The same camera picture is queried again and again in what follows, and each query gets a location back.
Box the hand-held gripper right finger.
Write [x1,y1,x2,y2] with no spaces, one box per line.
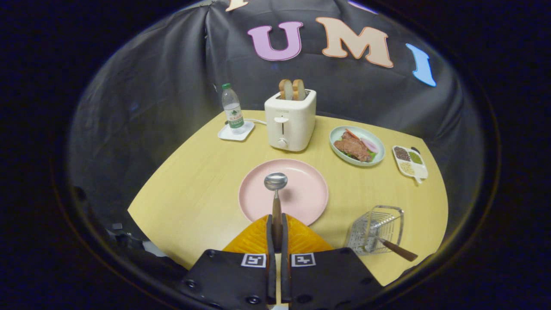
[279,214,384,310]

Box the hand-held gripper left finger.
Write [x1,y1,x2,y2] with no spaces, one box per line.
[181,214,277,310]

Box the metal fork wooden handle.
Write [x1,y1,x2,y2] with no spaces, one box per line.
[366,235,418,262]

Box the metal spoon wooden handle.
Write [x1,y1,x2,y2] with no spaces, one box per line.
[264,172,288,253]

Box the dark cloth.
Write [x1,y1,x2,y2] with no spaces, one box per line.
[110,230,190,282]

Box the perforated metal basket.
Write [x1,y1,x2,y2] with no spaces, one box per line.
[346,205,405,256]

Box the pink round plate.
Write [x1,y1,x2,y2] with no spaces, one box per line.
[238,158,329,226]

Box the green lettuce leaf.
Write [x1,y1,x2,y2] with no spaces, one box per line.
[338,148,377,163]

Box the brown meat slice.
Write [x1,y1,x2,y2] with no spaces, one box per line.
[334,131,373,163]

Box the white divided bean dish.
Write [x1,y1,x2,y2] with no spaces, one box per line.
[392,145,429,184]

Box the light green food plate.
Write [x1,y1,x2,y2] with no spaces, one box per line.
[329,126,386,167]

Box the small white square coaster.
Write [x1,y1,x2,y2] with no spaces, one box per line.
[217,121,255,142]

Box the white toaster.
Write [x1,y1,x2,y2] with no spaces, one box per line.
[264,89,317,152]

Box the clear plastic water bottle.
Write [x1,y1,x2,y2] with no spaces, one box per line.
[221,83,245,135]

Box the black backdrop cloth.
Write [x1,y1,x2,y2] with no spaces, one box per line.
[67,0,474,242]

